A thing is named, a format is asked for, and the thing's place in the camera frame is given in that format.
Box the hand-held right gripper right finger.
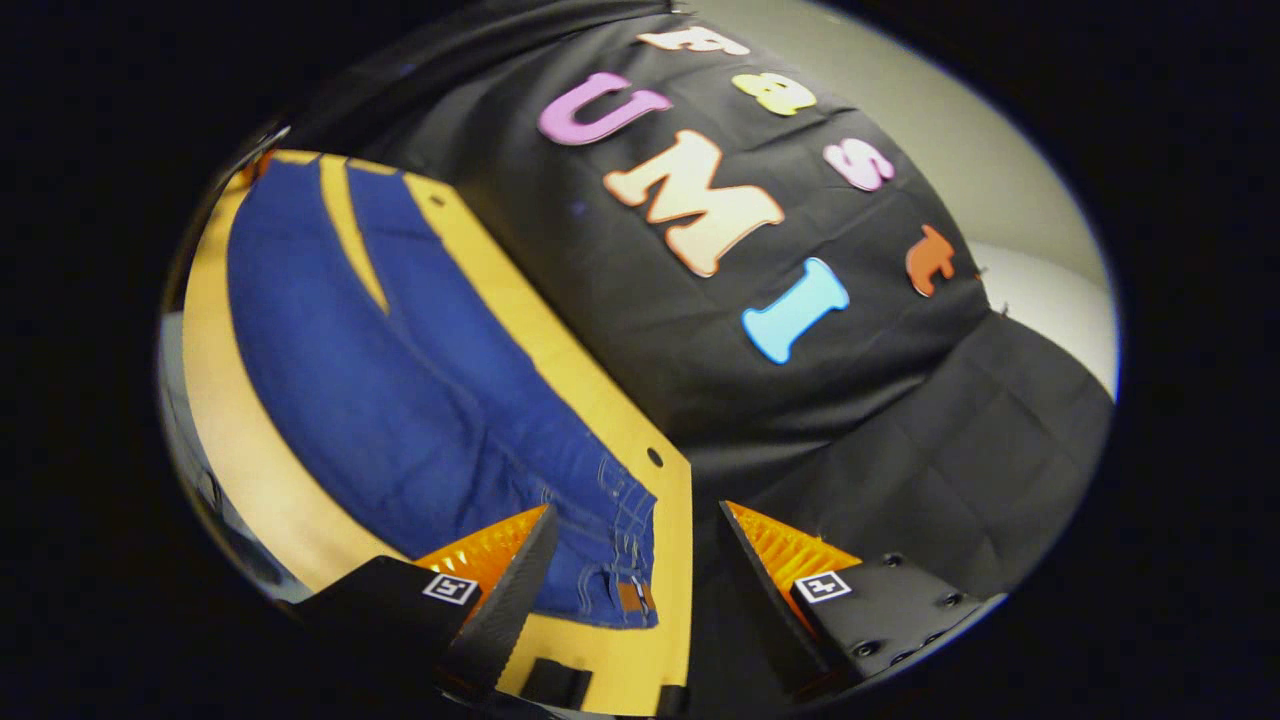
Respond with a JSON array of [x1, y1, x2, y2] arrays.
[[716, 500, 1006, 701]]

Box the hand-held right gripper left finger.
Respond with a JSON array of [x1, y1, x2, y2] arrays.
[[290, 505, 561, 701]]

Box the blue denim jeans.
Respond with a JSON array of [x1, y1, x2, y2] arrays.
[[228, 158, 661, 631]]

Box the black backdrop cloth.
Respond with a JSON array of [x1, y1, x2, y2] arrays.
[[285, 0, 1116, 706]]

